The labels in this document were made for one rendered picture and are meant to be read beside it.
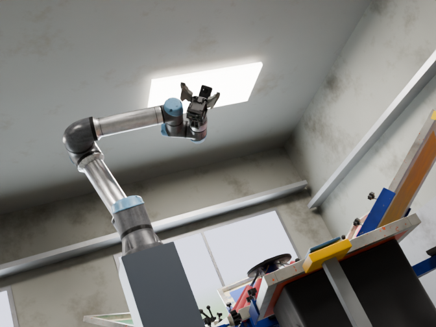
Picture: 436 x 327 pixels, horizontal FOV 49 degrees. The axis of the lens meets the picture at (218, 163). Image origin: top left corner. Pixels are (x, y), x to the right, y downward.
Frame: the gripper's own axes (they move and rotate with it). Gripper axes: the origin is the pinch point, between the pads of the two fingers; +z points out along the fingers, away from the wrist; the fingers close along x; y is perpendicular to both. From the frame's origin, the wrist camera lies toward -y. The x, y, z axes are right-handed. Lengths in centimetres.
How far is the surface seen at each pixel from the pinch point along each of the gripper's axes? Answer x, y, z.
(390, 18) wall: -114, -279, -205
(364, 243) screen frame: -71, 39, -8
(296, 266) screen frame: -50, 53, -9
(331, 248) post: -55, 53, 15
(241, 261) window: -40, -67, -447
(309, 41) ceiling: -44, -263, -247
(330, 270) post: -57, 58, 10
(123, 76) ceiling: 115, -138, -219
